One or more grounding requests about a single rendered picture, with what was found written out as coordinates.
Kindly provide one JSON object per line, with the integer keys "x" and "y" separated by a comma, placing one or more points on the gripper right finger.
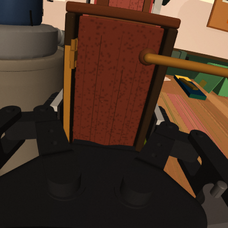
{"x": 158, "y": 146}

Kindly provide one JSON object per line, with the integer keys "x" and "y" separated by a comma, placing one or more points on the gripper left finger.
{"x": 49, "y": 135}

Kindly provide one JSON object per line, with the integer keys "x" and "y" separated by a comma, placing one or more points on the blue box with yellow label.
{"x": 191, "y": 88}

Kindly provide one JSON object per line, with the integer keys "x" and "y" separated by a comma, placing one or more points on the red-brown box lid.
{"x": 114, "y": 80}

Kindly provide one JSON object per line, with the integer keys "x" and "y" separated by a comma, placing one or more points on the green box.
{"x": 208, "y": 80}
{"x": 222, "y": 89}

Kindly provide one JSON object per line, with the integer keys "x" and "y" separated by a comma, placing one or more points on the ochre flat panel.
{"x": 66, "y": 89}

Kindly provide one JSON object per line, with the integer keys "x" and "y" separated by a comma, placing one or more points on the white paper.
{"x": 167, "y": 78}

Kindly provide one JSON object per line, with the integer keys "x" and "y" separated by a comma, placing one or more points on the grey block with pin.
{"x": 213, "y": 201}

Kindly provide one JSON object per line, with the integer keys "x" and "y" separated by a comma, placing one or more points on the beige grey blue round canister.
{"x": 30, "y": 58}

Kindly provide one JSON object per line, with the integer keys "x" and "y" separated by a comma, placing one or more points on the brass hinge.
{"x": 73, "y": 53}

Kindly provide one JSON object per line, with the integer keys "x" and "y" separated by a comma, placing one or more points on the brass rod with brown ball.
{"x": 187, "y": 65}

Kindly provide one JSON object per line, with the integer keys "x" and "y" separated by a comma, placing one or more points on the grey-green block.
{"x": 179, "y": 54}

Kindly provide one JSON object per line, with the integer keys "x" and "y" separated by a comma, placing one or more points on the cork notice board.
{"x": 220, "y": 16}

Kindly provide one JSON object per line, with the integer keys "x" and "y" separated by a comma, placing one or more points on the red-brown framed panel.
{"x": 124, "y": 4}

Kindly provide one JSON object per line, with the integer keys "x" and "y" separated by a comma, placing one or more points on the grey post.
{"x": 157, "y": 7}

